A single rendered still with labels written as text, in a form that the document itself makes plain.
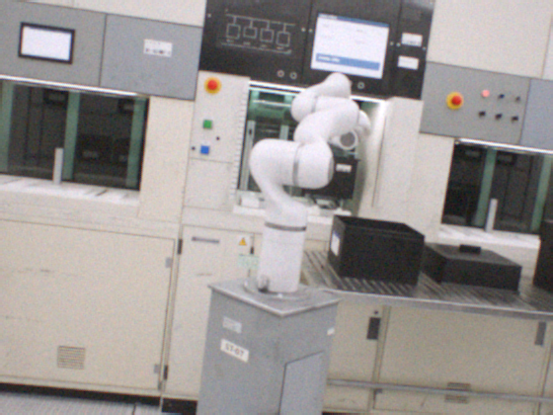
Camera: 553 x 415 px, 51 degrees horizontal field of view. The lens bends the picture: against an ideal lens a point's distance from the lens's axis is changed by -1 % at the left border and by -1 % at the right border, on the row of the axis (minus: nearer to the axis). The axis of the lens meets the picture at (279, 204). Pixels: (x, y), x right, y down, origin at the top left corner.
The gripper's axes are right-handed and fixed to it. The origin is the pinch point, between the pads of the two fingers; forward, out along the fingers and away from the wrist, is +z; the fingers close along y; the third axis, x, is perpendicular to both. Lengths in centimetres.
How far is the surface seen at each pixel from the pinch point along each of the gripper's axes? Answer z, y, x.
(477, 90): -31, 50, 27
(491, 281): -70, 50, -42
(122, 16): -30, -92, 34
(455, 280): -70, 37, -43
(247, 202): -10.2, -35.0, -32.4
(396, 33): -30, 13, 44
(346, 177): -9.8, 6.2, -16.2
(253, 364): -112, -33, -63
